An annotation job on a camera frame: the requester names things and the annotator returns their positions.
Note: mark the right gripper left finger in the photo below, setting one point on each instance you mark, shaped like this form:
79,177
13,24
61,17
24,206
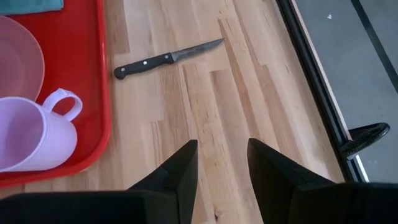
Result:
186,174

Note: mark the lilac plastic mug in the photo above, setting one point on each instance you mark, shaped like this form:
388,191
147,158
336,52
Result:
46,140

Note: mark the teal cloth napkin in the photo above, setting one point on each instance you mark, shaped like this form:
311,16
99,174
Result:
28,6

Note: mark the black table clamp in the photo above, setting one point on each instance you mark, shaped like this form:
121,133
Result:
367,133

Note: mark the red plastic tray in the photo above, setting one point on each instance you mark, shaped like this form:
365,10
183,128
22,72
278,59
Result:
77,46

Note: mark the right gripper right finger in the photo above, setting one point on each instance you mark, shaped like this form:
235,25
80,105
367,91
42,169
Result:
273,180

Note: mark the pink plastic plate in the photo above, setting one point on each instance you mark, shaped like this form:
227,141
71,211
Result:
18,56

